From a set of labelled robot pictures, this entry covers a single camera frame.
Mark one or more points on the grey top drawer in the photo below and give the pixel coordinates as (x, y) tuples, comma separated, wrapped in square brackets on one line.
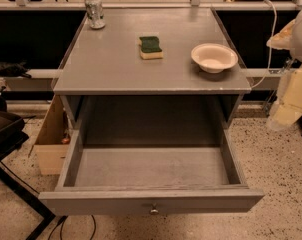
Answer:
[(151, 167)]

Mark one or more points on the white bowl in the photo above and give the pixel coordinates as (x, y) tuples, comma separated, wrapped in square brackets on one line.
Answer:
[(214, 58)]

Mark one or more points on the metal railing beam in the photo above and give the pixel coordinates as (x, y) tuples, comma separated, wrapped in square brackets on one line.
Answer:
[(44, 80)]

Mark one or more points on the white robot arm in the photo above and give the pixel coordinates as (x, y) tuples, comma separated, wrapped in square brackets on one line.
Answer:
[(287, 108)]

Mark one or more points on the cardboard box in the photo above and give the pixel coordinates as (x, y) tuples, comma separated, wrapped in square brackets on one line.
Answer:
[(53, 139)]

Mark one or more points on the black cloth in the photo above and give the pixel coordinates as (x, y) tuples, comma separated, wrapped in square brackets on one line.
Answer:
[(8, 69)]

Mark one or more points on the green yellow sponge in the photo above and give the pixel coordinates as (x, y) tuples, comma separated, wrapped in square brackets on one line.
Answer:
[(150, 48)]

